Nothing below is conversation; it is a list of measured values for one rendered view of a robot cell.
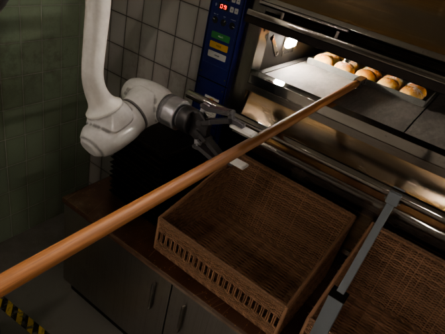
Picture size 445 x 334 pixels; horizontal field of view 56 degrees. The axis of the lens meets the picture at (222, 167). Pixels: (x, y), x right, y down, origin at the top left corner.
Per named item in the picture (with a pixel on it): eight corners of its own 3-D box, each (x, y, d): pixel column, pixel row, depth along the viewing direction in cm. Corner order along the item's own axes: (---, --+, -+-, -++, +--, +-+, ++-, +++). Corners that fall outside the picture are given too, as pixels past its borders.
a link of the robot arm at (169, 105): (175, 119, 124) (191, 127, 122) (154, 126, 117) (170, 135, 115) (180, 91, 120) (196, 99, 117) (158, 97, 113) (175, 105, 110)
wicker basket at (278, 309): (225, 199, 193) (239, 148, 179) (334, 268, 168) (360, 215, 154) (149, 248, 157) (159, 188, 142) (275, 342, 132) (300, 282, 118)
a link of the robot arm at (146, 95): (181, 112, 125) (151, 138, 119) (144, 93, 132) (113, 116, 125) (177, 83, 117) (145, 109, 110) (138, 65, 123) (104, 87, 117)
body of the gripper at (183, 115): (193, 100, 117) (220, 112, 113) (189, 126, 121) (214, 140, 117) (176, 105, 111) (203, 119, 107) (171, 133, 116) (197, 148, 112)
